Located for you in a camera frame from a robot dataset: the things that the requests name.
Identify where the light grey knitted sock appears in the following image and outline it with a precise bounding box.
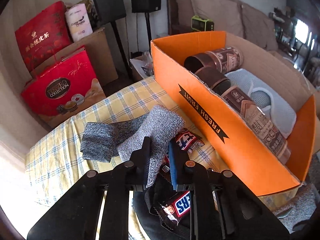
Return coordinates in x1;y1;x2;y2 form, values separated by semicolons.
118;105;185;188

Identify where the white pink tissue pack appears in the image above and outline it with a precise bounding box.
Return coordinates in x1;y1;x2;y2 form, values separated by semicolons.
65;3;93;42

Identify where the brown jar near box front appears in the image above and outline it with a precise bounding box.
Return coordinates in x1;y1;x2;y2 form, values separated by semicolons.
195;67;291;164

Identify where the brown cardboard box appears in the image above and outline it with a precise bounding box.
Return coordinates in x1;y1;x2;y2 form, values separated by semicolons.
30;28;118;86

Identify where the orange fresh fruit cardboard box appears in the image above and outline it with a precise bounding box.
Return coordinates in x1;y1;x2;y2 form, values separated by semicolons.
151;31;319;196

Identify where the red Chinese tea gift bag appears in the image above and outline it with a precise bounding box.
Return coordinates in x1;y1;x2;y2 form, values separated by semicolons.
15;1;72;72

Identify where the brown jar at box back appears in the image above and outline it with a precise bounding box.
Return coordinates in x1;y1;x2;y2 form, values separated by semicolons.
183;47;244;74

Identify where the Snickers bar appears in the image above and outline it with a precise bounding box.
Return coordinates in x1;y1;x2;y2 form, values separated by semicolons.
150;190;191;231
175;128;204;154

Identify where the red Ferrero Collection gift bag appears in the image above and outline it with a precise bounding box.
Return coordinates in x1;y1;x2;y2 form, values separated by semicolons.
21;46;106;128

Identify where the dark grey knitted sock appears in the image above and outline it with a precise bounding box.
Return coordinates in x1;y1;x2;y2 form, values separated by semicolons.
80;114;148;163

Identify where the yellow plaid bed sheet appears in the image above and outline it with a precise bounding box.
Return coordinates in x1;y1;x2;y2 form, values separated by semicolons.
24;76;301;240

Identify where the brown sofa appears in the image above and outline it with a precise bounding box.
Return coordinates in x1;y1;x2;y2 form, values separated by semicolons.
165;0;320;120

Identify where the white mesh cloth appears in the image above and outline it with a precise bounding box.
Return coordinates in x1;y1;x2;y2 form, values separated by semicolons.
226;68;297;138

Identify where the green portable radio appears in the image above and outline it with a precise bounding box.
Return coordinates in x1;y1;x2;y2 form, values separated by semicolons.
191;15;214;31

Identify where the black cloth item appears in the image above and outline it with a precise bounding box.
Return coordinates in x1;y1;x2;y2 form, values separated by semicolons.
133;175;190;239

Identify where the left black speaker on stand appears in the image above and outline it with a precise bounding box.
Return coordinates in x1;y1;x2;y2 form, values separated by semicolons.
93;0;133;80

